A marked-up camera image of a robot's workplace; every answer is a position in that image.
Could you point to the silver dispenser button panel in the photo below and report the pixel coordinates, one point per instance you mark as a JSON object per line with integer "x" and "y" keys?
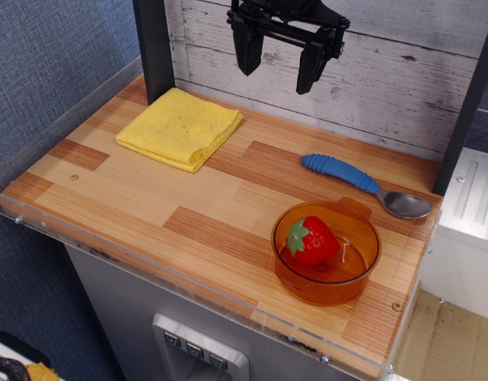
{"x": 188, "y": 354}

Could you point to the grey toy fridge cabinet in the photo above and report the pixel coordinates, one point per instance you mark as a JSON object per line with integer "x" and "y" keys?
{"x": 126, "y": 302}

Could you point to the white toy sink unit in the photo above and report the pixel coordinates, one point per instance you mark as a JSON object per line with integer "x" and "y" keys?
{"x": 455, "y": 267}

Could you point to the yellow folded cloth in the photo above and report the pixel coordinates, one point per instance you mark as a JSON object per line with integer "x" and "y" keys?
{"x": 180, "y": 130}

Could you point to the dark right frame post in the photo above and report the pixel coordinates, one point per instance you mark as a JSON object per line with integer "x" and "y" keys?
{"x": 464, "y": 122}

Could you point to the yellow object bottom left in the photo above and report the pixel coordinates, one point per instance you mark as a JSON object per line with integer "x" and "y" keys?
{"x": 40, "y": 372}

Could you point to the red toy strawberry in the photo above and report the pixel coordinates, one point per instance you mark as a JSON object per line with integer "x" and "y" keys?
{"x": 310, "y": 241}

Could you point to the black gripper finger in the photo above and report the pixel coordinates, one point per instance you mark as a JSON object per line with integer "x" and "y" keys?
{"x": 248, "y": 42}
{"x": 315, "y": 55}

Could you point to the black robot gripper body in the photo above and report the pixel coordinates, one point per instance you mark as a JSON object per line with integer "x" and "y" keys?
{"x": 294, "y": 22}

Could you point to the blue handled metal spoon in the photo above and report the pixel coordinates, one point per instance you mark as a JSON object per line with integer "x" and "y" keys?
{"x": 399, "y": 204}

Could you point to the orange transparent plastic pot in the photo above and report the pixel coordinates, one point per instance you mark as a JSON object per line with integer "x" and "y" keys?
{"x": 342, "y": 277}

